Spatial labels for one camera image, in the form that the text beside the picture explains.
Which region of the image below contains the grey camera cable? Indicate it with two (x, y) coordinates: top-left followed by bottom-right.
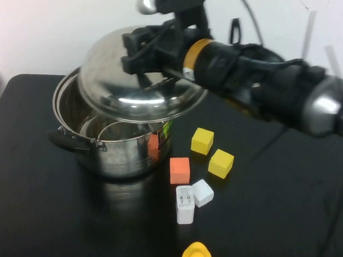
(231, 0), (268, 46)

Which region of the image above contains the stainless steel cooking pot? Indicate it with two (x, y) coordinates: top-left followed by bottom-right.
(44, 66), (177, 182)

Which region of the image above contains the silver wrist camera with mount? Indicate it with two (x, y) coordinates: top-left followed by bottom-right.
(133, 0), (212, 35)

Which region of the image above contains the orange foam cube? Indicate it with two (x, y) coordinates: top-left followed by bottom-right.
(168, 156), (192, 185)

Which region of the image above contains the black looped cable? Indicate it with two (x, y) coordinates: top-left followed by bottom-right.
(229, 18), (244, 46)

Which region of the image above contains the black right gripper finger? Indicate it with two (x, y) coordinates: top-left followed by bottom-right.
(120, 53), (163, 77)
(121, 28), (149, 52)

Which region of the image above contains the yellow foam cube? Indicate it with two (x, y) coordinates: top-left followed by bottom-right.
(190, 127), (215, 154)
(207, 148), (236, 179)

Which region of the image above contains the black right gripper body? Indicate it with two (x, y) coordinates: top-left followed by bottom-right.
(138, 19), (197, 80)

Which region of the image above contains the steel lid with black knob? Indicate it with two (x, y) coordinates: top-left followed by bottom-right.
(77, 22), (212, 128)

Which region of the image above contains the white plug charger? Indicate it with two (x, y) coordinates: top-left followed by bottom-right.
(173, 184), (198, 226)

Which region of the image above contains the white foam cube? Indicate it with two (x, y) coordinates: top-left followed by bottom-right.
(190, 178), (216, 209)

